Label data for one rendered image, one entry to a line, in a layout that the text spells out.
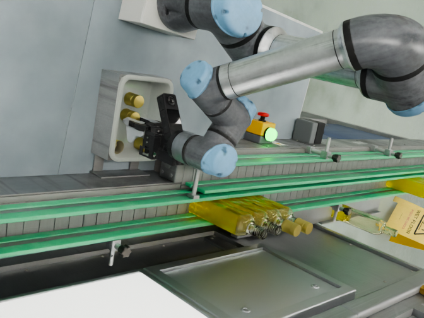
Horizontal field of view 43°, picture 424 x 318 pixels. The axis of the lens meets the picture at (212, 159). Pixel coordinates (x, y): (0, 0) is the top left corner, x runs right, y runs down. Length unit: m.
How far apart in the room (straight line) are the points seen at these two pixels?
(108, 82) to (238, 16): 0.37
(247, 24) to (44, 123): 0.54
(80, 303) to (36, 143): 0.41
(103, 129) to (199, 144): 0.31
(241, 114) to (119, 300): 0.49
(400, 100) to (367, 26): 0.18
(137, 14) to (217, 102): 0.35
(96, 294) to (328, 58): 0.69
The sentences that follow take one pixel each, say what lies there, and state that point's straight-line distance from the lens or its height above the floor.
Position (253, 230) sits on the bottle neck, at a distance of 1.42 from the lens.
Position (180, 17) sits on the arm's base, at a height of 0.91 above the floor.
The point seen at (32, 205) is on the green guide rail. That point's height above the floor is 0.90.
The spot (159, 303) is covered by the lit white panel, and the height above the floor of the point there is 1.14.
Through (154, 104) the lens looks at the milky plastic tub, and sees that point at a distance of 1.50.
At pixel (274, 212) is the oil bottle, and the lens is 1.53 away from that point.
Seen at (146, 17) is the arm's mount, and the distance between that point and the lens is 1.37.
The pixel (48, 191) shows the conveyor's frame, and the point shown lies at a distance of 1.28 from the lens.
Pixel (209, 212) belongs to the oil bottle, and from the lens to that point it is 1.50.
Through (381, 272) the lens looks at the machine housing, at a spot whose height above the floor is 1.24.
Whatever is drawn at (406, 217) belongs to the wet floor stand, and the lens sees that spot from 4.82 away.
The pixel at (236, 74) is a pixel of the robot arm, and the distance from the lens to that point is 1.10.
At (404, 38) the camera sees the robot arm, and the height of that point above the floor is 1.47.
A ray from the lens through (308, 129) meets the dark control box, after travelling 2.02.
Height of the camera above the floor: 1.93
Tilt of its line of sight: 42 degrees down
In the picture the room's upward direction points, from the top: 111 degrees clockwise
